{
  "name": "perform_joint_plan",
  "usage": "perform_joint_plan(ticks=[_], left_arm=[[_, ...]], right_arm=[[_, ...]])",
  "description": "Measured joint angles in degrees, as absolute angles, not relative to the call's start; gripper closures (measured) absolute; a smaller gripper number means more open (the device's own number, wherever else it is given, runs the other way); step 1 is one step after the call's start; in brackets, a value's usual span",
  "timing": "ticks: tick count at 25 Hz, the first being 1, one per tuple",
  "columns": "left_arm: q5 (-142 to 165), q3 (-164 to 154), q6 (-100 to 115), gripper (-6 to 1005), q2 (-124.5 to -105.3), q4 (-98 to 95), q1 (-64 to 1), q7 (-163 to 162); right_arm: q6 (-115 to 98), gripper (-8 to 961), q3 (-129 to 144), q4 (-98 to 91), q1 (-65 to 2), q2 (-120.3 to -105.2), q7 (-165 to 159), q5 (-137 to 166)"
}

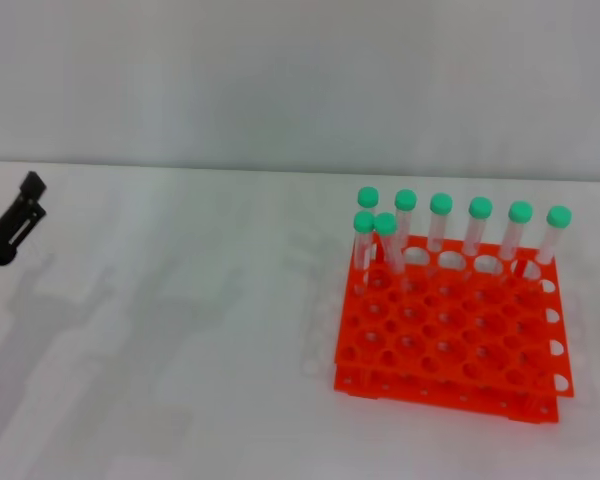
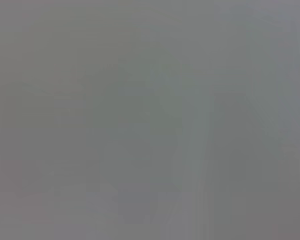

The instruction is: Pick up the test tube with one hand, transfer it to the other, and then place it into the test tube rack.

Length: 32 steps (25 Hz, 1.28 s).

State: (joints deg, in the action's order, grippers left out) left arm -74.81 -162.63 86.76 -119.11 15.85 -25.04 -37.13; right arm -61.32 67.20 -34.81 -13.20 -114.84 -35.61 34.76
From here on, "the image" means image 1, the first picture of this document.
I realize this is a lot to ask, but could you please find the green-capped clear test tube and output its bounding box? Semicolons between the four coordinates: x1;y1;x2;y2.
461;195;494;257
498;200;535;262
426;192;455;254
356;185;382;209
353;210;377;297
393;188;419;252
534;204;574;264
374;211;407;282

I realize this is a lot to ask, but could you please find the orange test tube rack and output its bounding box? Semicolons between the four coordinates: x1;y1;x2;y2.
333;234;578;424

